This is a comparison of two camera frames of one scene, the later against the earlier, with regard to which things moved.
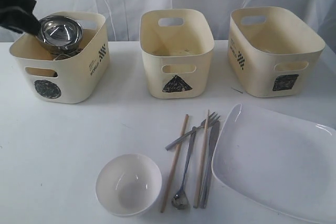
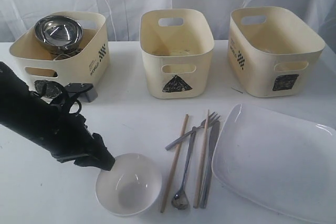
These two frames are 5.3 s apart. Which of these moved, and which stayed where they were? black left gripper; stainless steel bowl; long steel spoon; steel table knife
Moved: black left gripper
Stayed: long steel spoon; stainless steel bowl; steel table knife
